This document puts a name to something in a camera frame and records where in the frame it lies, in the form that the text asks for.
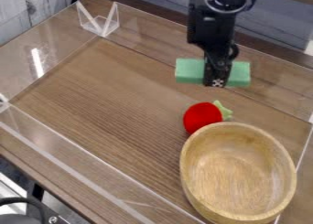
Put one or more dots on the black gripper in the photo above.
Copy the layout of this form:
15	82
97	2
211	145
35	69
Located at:
211	32

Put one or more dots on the green rectangular block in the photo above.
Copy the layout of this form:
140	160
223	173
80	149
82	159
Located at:
191	72

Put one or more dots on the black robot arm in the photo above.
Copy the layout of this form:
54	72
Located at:
211	32

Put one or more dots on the brown wooden bowl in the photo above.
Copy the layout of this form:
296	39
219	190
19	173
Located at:
237	174

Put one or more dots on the red plush strawberry toy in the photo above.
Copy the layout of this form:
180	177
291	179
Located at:
205	113

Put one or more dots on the black table leg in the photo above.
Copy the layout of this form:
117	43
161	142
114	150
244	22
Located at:
35	192

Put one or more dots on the clear acrylic corner bracket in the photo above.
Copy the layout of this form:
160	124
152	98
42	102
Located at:
101	25

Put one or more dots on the clear acrylic barrier wall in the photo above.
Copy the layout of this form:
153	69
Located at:
101	192

